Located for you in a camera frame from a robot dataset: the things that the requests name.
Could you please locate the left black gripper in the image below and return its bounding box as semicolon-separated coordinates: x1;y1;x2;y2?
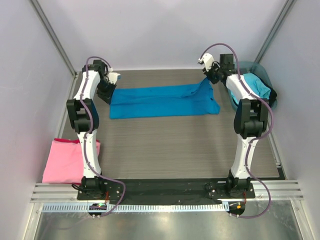
97;79;117;105

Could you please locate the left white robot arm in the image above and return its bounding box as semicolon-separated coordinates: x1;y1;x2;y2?
66;56;121;200

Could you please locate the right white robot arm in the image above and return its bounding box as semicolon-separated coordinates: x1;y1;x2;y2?
198;53;270;198

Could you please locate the blue translucent plastic bin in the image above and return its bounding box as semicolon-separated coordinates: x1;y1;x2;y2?
239;61;278;110

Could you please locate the light blue t shirt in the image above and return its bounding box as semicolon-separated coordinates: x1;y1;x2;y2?
225;73;271;105

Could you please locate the black t shirt in bin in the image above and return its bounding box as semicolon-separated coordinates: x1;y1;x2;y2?
256;77;278;109

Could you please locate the pink folded t shirt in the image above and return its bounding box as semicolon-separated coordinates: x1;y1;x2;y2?
41;138;102;185

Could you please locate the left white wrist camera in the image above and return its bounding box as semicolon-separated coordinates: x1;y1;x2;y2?
106;67;121;85

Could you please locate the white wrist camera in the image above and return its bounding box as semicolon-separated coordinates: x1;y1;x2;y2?
106;67;121;85
198;53;215;72

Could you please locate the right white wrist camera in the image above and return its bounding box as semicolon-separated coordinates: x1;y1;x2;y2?
198;53;215;72

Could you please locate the right aluminium corner post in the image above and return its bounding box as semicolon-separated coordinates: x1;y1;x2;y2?
254;0;297;64

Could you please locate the aluminium corner post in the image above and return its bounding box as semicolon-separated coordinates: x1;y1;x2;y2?
28;0;77;78
254;0;297;64

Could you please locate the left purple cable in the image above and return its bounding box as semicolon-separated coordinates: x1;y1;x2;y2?
79;56;127;217

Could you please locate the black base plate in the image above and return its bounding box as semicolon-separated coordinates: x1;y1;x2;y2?
71;177;256;205

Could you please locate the left aluminium corner post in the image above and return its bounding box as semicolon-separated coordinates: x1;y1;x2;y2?
28;0;77;78

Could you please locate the aluminium front rail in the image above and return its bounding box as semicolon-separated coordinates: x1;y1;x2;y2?
30;180;304;203

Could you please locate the slotted white cable duct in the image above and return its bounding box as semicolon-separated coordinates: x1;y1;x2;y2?
42;202;229;213

